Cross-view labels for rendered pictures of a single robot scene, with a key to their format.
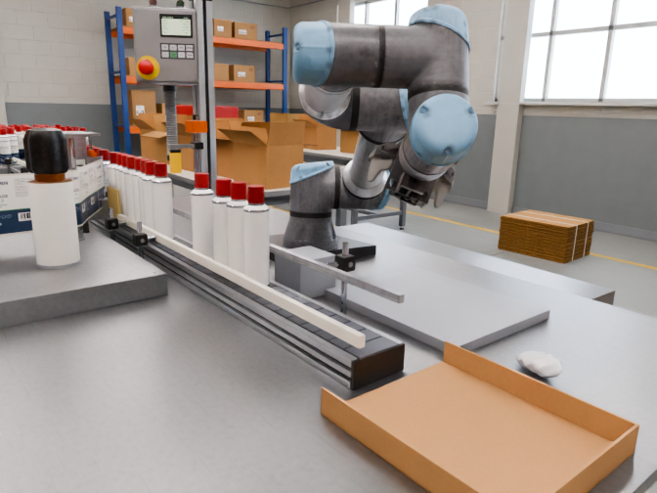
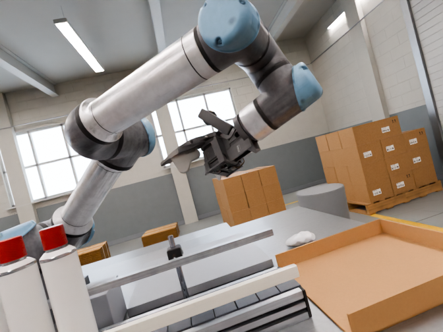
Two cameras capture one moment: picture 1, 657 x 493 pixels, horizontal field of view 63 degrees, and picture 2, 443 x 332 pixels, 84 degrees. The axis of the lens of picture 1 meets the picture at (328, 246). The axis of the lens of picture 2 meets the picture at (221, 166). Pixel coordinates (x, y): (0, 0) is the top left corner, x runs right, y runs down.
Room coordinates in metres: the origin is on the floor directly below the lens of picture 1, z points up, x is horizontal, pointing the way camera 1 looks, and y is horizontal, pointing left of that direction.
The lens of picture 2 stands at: (0.59, 0.35, 1.11)
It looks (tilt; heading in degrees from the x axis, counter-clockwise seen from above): 0 degrees down; 299
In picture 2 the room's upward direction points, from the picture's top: 15 degrees counter-clockwise
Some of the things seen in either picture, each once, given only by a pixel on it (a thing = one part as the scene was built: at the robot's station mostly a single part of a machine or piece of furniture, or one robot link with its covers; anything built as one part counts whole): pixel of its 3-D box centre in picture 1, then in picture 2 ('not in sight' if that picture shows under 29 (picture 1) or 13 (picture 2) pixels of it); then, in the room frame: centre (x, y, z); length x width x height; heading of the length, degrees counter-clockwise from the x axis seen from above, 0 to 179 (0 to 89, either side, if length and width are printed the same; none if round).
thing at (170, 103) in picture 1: (171, 123); not in sight; (1.58, 0.46, 1.18); 0.04 x 0.04 x 0.21
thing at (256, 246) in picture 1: (256, 237); (67, 287); (1.04, 0.14, 0.98); 0.05 x 0.05 x 0.20
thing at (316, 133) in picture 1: (316, 131); not in sight; (6.14, 0.17, 0.97); 0.43 x 0.39 x 0.37; 125
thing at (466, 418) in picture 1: (471, 419); (371, 261); (0.62, -0.19, 0.85); 0.30 x 0.26 x 0.04; 39
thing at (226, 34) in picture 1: (204, 103); not in sight; (8.93, 2.05, 1.26); 2.77 x 0.60 x 2.51; 128
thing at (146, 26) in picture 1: (170, 48); not in sight; (1.53, 0.44, 1.38); 0.17 x 0.10 x 0.19; 94
